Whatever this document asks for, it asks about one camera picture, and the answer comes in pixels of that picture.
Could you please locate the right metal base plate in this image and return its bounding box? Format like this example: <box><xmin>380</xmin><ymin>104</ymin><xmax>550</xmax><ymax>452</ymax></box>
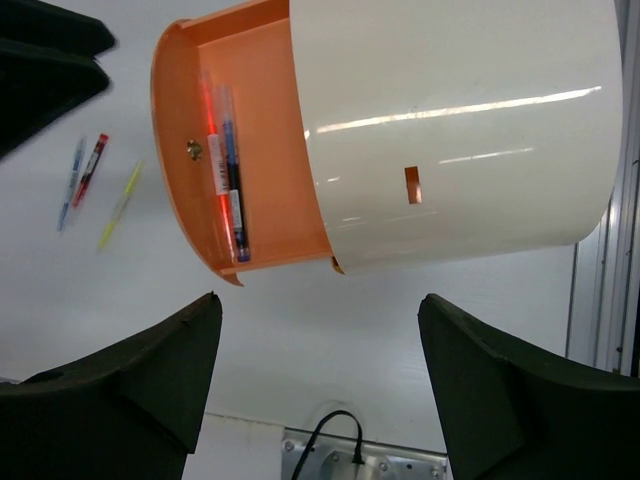
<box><xmin>279</xmin><ymin>424</ymin><xmax>449</xmax><ymax>480</ymax></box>

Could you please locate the orange pen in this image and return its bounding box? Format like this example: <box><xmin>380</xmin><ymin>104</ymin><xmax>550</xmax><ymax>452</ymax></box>
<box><xmin>201</xmin><ymin>71</ymin><xmax>235</xmax><ymax>259</ymax></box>

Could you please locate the dark blue pen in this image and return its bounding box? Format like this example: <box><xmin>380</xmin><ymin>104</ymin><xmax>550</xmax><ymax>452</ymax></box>
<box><xmin>216</xmin><ymin>84</ymin><xmax>251</xmax><ymax>263</ymax></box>

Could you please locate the orange drawer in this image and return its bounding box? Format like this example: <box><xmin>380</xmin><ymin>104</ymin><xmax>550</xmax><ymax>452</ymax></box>
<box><xmin>151</xmin><ymin>1</ymin><xmax>332</xmax><ymax>284</ymax></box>

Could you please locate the yellow pen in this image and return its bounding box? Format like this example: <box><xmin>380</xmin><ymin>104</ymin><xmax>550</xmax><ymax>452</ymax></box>
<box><xmin>97</xmin><ymin>161</ymin><xmax>144</xmax><ymax>251</ymax></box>

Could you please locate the red pen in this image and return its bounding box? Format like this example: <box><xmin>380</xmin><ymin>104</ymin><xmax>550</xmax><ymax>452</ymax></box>
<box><xmin>72</xmin><ymin>133</ymin><xmax>109</xmax><ymax>208</ymax></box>

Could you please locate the round drawer organizer box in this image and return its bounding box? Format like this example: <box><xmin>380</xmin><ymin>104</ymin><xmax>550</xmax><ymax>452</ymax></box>
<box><xmin>290</xmin><ymin>1</ymin><xmax>623</xmax><ymax>274</ymax></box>

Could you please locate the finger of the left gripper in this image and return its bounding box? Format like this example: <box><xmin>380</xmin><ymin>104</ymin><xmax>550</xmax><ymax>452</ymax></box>
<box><xmin>1</xmin><ymin>0</ymin><xmax>117</xmax><ymax>57</ymax></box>

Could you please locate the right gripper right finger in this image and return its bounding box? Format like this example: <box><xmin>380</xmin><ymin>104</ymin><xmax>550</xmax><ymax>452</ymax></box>
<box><xmin>418</xmin><ymin>294</ymin><xmax>639</xmax><ymax>479</ymax></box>

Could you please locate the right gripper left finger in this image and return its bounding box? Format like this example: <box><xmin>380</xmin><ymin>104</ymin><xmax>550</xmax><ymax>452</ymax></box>
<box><xmin>1</xmin><ymin>293</ymin><xmax>223</xmax><ymax>479</ymax></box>

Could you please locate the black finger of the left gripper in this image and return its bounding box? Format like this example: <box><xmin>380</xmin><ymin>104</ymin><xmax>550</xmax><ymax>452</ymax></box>
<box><xmin>1</xmin><ymin>54</ymin><xmax>110</xmax><ymax>157</ymax></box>

